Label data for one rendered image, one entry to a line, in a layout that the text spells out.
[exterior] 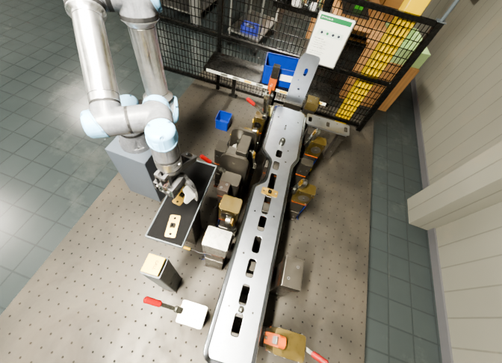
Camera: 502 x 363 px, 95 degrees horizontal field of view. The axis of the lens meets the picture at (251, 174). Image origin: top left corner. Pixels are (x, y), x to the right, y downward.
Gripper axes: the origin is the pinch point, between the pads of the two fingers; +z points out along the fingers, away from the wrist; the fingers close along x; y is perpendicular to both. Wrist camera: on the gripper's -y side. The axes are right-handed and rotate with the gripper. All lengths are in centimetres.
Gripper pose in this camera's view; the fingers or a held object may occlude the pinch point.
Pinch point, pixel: (181, 190)
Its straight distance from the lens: 90.9
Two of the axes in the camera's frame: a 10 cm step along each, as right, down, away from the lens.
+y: -4.2, 7.3, -5.4
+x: 8.9, 4.3, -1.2
